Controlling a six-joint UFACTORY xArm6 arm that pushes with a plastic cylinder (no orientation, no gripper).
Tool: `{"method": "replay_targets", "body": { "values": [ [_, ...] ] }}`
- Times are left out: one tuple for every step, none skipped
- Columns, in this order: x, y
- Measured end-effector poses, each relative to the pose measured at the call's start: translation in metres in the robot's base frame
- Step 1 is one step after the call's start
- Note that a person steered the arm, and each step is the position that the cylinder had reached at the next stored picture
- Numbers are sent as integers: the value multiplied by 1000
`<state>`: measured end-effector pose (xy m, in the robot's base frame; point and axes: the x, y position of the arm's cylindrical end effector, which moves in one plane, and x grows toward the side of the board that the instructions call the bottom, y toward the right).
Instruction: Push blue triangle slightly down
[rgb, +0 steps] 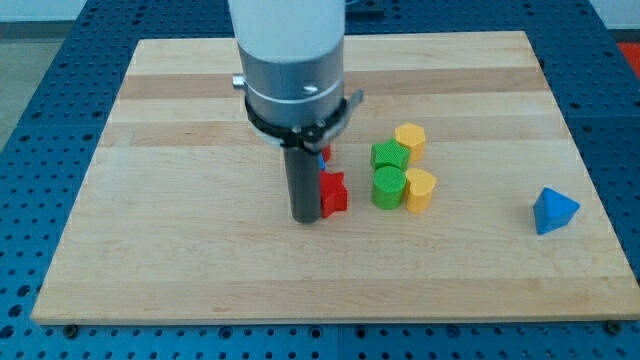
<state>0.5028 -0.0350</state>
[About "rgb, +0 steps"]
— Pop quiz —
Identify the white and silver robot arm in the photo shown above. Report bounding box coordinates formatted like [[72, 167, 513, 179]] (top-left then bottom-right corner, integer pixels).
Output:
[[228, 0, 345, 128]]

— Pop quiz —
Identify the blue triangle block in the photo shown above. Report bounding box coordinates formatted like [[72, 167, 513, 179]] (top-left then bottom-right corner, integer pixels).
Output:
[[532, 187, 581, 235]]

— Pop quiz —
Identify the red star block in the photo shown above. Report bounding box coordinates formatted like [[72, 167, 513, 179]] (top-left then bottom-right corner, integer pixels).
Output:
[[320, 171, 349, 218]]

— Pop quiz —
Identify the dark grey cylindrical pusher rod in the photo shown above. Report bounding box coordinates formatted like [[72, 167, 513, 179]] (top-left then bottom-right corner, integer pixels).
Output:
[[283, 147, 321, 224]]

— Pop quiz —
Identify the small red block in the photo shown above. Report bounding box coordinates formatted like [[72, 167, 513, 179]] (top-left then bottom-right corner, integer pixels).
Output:
[[321, 145, 331, 162]]

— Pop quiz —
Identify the green cylinder block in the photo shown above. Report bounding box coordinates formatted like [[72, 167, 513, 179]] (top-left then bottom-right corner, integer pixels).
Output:
[[371, 166, 406, 210]]

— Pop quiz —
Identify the green star block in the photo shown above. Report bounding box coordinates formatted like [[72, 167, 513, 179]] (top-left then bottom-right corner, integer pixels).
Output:
[[370, 139, 410, 170]]

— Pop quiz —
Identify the yellow heart block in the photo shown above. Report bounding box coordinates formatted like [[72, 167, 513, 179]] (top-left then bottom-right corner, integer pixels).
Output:
[[405, 168, 437, 213]]

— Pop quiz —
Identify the yellow hexagon block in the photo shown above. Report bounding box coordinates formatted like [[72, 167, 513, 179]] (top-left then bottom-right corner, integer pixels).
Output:
[[394, 123, 427, 164]]

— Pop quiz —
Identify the wooden board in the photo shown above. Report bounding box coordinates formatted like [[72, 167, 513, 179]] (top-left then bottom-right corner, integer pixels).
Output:
[[32, 31, 639, 325]]

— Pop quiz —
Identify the black clamp ring with lever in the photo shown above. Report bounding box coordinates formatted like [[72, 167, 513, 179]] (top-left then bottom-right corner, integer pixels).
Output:
[[243, 89, 365, 153]]

